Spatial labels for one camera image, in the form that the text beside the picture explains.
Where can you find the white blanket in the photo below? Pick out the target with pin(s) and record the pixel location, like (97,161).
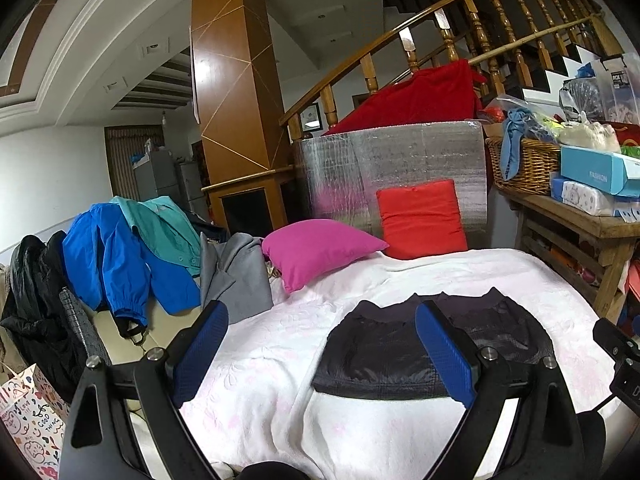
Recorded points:
(280,360)

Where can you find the red fleece cloth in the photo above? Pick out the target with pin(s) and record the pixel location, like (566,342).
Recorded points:
(415,100)

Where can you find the teal jacket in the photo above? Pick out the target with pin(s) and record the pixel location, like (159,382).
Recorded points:
(165,230)

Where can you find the dark patterned bagged cloth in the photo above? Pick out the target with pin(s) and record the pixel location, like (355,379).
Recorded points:
(585,97)

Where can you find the clear plastic storage box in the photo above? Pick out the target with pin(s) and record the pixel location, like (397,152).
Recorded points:
(625,90)

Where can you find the silver foil insulation mat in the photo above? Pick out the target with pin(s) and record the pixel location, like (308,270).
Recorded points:
(400,155)

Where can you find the grey refrigerator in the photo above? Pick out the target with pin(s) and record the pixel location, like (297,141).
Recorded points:
(155,175)

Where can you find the red pillow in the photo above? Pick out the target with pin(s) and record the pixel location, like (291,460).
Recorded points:
(420,220)

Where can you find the dark navy garment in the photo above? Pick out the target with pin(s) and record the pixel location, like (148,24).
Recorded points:
(210,227)

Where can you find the brown curtain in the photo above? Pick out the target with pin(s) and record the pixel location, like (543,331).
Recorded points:
(120,160)

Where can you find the stack of orange cloths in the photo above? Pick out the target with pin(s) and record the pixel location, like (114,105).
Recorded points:
(633,282)

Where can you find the wooden stair railing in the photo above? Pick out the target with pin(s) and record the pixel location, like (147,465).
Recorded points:
(370,75)

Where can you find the framed wall picture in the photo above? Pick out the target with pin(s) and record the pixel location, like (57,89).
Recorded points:
(311,117)

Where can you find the black shiny coat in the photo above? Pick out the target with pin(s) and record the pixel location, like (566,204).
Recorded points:
(35,310)

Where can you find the bright blue jacket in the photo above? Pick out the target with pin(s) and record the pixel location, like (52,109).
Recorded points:
(100,255)

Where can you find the red shopping bag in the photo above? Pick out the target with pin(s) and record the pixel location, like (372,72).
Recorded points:
(630,132)

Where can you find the wooden column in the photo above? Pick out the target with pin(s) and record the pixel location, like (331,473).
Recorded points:
(230,85)

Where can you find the pink pillow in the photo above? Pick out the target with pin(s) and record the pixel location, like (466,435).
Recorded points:
(315,250)

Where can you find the wooden table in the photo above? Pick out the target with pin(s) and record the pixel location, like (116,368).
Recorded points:
(600,227)

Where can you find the grey coat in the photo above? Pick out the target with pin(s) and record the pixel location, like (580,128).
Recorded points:
(235,275)

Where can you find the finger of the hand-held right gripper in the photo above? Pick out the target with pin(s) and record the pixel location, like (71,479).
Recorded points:
(612,337)

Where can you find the black quilted jacket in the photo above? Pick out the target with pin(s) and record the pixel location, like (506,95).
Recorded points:
(370,355)

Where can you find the light blue cloth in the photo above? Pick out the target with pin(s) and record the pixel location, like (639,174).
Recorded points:
(512,145)

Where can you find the printed paper gift bag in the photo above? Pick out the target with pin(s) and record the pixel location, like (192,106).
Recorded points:
(30,420)

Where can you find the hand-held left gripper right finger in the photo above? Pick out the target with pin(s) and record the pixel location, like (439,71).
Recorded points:
(445,355)

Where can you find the large wicker basket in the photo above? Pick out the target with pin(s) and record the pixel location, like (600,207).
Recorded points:
(530,170)

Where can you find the white printed tissue pack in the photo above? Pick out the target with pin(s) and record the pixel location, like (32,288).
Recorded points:
(585,197)

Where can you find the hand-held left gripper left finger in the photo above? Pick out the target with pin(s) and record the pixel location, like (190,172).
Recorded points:
(200,355)

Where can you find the grey plaid cloth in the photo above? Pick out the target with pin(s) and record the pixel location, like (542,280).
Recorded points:
(82,325)

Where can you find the blue cardboard box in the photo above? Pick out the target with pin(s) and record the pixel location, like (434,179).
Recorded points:
(595,170)

